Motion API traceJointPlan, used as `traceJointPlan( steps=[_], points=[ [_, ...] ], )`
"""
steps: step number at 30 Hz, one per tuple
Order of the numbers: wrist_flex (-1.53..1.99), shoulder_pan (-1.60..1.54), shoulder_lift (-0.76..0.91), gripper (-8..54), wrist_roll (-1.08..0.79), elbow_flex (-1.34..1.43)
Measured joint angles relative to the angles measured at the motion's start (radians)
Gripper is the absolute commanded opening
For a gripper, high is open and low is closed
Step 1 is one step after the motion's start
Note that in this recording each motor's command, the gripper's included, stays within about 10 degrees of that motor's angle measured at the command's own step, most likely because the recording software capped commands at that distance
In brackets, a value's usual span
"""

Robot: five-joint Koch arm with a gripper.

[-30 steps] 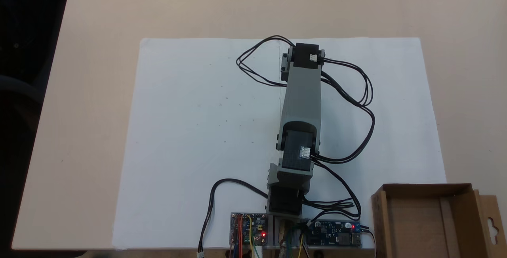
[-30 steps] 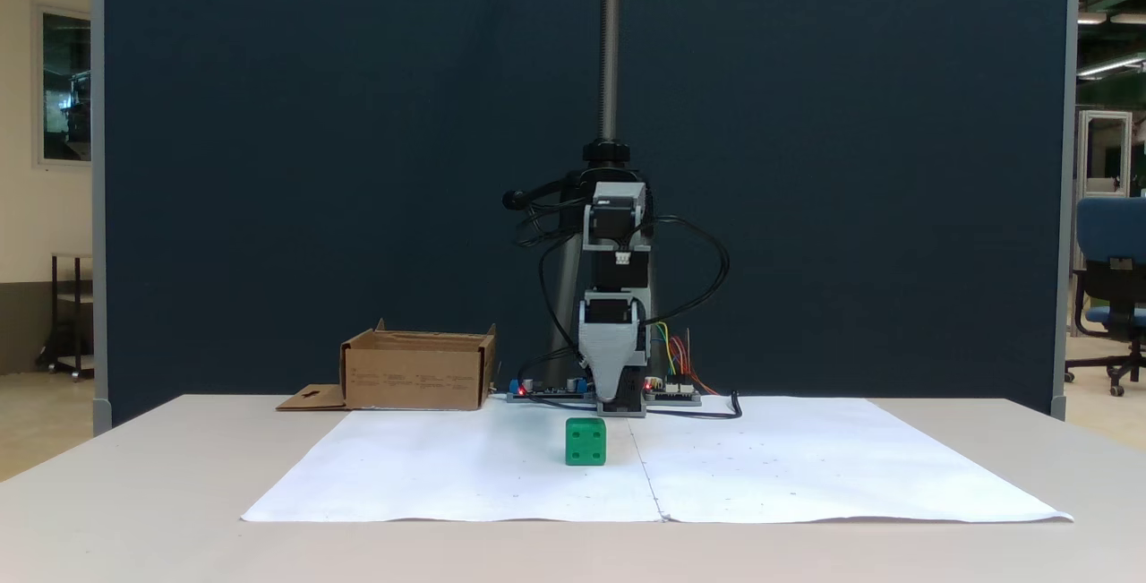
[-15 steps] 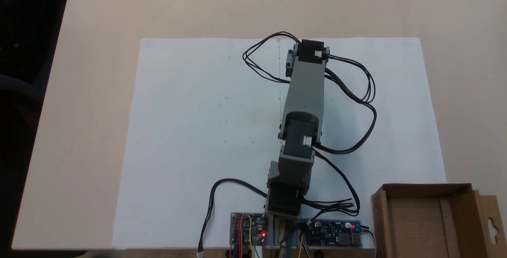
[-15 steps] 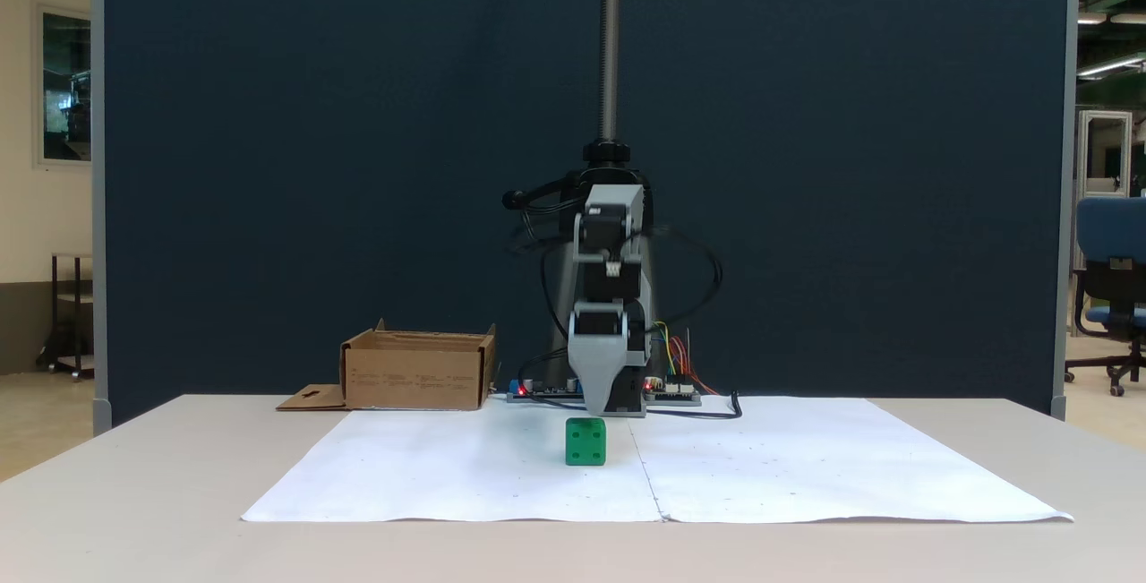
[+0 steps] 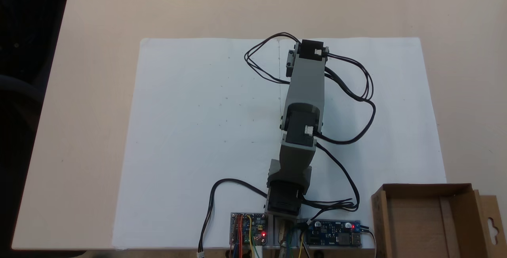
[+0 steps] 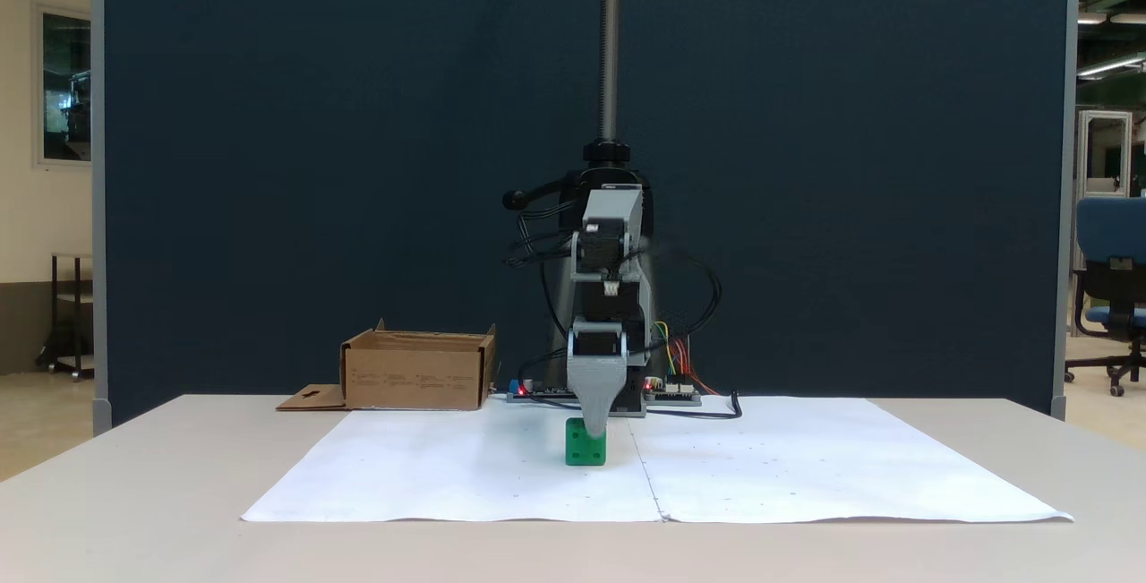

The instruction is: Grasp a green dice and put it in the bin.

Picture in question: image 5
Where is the white paper sheet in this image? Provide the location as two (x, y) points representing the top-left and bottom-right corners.
(277, 37), (449, 249)
(112, 38), (282, 249)

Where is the blue power circuit board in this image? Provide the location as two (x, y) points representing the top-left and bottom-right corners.
(304, 220), (362, 247)

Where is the brown cardboard box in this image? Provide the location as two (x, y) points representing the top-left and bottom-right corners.
(371, 183), (507, 258)

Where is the black gripper wire loop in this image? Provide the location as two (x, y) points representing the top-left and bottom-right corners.
(244, 32), (301, 84)

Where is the black wrist wire loop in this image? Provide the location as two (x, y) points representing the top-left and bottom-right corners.
(322, 51), (376, 145)

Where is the black elbow wire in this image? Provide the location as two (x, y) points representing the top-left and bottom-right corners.
(300, 142), (360, 213)

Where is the circuit board with jumper wires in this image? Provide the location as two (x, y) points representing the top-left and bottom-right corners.
(230, 212), (269, 248)

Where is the black power cable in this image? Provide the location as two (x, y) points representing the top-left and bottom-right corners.
(197, 178), (268, 258)

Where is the yellow jumper wire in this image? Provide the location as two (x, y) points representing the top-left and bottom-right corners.
(246, 215), (256, 258)

